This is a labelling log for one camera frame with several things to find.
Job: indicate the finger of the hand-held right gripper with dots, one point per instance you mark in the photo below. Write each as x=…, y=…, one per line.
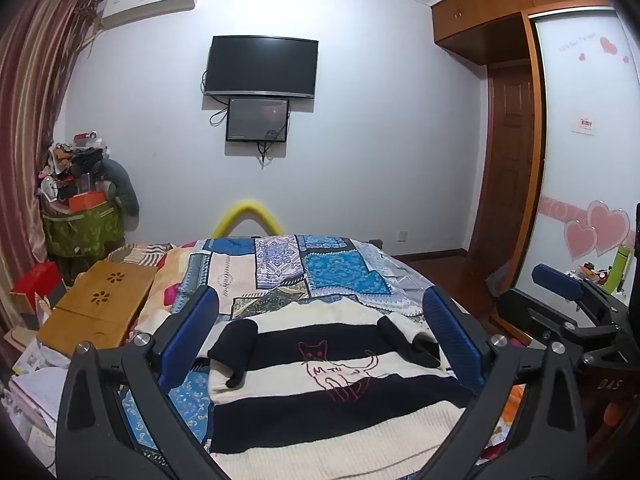
x=530, y=310
x=557, y=282

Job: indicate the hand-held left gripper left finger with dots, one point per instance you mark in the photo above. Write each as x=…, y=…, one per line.
x=192, y=330

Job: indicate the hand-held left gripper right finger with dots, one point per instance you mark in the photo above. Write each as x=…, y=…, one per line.
x=452, y=335

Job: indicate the black and white striped sweater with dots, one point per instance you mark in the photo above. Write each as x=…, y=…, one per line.
x=280, y=410

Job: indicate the green bottle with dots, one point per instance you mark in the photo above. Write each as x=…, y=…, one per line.
x=617, y=270

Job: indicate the pink heart sticker pair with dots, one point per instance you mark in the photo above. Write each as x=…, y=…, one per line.
x=607, y=225

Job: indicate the grey checked bed sheet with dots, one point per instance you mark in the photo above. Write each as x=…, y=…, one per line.
x=400, y=270

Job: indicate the striped cloth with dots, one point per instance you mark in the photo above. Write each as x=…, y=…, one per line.
x=137, y=252

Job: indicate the wooden lap desk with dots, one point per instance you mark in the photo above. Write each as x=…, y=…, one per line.
x=95, y=310

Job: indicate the wooden door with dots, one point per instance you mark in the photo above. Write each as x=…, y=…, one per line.
x=510, y=170

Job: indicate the yellow foam tube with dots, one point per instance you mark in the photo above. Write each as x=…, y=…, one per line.
x=247, y=205

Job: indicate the blue patchwork blanket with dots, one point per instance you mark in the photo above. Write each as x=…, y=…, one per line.
x=325, y=270

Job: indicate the grey plush toy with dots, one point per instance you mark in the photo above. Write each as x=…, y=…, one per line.
x=122, y=185

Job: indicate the small label sticker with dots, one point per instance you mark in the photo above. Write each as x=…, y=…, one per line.
x=586, y=124

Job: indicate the orange box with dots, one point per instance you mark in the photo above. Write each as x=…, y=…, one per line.
x=87, y=202

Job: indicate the red box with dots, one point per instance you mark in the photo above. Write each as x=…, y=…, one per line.
x=35, y=280

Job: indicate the pile of papers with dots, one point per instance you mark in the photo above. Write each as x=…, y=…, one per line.
x=30, y=400

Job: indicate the striped pink curtain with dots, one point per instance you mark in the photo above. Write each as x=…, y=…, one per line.
x=30, y=110

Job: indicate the wooden wardrobe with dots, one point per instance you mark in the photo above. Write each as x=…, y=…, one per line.
x=480, y=15

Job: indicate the white air conditioner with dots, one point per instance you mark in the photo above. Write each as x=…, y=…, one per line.
x=150, y=0

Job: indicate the wooden bed post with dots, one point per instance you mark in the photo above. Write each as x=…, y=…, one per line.
x=376, y=244

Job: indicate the small wall monitor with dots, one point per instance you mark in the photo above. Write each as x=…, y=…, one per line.
x=257, y=119

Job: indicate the black wall television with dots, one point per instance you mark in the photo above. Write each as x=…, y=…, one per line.
x=262, y=65

